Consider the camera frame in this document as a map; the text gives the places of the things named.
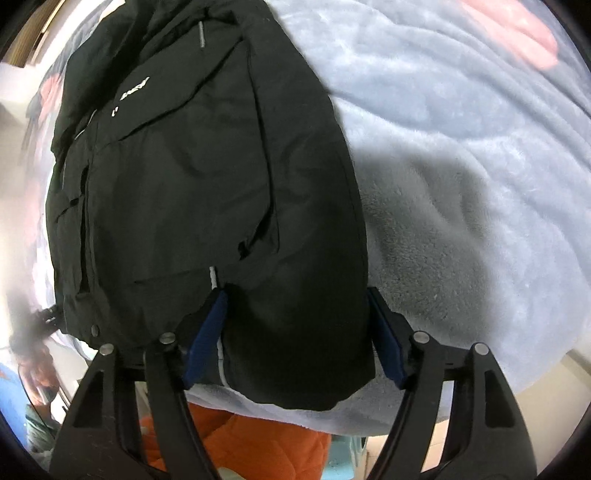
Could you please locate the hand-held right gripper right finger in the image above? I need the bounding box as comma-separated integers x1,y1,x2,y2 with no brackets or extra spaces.
367,286,540,480

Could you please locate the person's orange clothing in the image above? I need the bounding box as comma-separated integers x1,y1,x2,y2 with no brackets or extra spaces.
140,401,334,480

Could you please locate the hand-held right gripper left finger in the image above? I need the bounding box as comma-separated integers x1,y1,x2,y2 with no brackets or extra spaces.
48,290,230,480

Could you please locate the grey floral blanket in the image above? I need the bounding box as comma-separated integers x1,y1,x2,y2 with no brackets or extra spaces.
25,0,591,438

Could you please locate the black hooded jacket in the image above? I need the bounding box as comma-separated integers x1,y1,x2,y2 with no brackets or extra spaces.
46,0,377,412

